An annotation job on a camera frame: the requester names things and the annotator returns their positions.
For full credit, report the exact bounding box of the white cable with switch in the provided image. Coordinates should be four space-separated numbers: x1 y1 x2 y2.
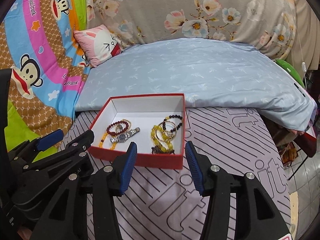
299 30 309 88

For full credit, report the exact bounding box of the green cushion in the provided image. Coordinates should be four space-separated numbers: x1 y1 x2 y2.
275 59 304 88

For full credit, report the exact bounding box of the red amber bead bracelet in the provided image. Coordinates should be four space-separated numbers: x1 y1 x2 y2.
107 121 125 137

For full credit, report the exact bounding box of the metal rack frame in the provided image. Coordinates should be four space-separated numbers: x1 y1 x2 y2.
287 152 313 180

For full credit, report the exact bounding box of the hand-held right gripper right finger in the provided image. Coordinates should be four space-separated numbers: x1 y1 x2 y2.
184 140 292 240

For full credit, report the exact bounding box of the yellow crystal bracelet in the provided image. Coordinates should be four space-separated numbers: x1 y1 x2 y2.
150 124 177 153

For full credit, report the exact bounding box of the red cardboard box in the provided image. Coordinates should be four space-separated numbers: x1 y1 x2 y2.
86 93 187 170

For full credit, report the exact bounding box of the lilac striped printed mat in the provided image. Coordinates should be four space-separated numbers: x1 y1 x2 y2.
59 106 292 240

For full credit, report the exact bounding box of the yellow bead bracelet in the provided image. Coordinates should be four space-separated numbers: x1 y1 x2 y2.
97 131 110 148

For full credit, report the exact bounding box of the gold bead bracelet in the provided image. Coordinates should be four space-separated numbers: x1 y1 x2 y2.
116 119 132 133

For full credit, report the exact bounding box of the cartoon monkey blanket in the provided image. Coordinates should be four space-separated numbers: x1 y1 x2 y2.
0 0 92 155

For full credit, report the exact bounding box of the light blue quilt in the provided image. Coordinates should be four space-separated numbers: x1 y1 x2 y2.
74 37 315 132

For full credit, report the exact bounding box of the dark red bead bracelet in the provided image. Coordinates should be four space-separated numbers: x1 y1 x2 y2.
160 114 183 133

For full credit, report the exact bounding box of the beige curtain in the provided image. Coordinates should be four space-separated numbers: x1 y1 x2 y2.
291 0 320 70

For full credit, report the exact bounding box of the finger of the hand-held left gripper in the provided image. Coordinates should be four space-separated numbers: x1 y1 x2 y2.
8 129 65 161
22 129 95 171

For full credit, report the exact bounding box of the red box lid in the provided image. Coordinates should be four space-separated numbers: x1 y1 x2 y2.
296 127 318 158

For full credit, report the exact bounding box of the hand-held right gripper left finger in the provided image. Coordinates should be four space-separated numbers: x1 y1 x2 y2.
32 141 138 240

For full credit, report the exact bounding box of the floral pillow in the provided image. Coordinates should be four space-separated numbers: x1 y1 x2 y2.
85 0 298 60

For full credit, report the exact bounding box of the rose gold bangle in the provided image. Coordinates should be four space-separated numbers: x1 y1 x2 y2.
156 120 181 140

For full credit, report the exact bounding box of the dark metal ornament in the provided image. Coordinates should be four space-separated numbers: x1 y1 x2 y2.
150 144 176 155

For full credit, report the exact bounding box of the silver wristwatch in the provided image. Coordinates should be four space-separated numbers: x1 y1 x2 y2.
110 127 141 143

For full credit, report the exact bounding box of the pink bunny pillow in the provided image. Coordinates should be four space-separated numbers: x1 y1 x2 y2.
73 24 124 68

